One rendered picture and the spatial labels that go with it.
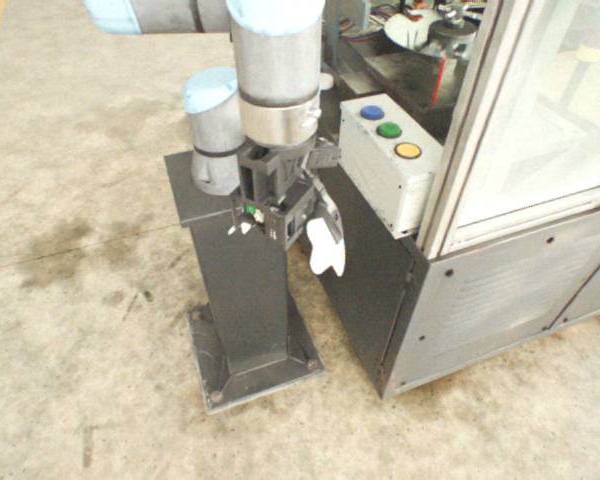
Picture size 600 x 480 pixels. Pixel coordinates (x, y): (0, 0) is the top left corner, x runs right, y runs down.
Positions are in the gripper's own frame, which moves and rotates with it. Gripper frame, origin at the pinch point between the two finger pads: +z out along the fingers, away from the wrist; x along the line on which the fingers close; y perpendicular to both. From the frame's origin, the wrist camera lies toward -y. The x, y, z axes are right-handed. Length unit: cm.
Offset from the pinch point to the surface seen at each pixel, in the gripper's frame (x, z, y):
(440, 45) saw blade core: -2, -4, -69
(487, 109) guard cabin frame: 16.1, -14.1, -24.4
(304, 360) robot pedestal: -12, 88, -26
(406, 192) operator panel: 7.9, 4.7, -25.3
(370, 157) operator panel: -2.3, 5.8, -33.3
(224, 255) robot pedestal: -27.7, 31.1, -14.3
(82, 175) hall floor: -165, 91, -59
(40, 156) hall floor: -200, 91, -59
